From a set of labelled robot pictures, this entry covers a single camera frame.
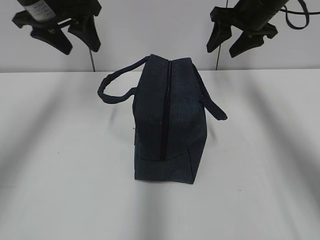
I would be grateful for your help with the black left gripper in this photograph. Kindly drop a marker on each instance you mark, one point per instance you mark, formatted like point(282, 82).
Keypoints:
point(44, 15)

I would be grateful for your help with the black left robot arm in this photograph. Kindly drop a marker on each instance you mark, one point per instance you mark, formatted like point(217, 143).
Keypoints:
point(48, 17)

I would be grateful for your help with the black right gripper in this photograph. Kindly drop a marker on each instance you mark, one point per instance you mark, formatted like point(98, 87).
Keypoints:
point(252, 20)

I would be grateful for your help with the dark blue insulated lunch bag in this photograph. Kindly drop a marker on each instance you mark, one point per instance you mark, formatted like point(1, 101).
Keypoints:
point(169, 108)

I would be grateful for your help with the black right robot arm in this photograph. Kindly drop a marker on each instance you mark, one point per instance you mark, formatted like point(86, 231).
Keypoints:
point(275, 5)

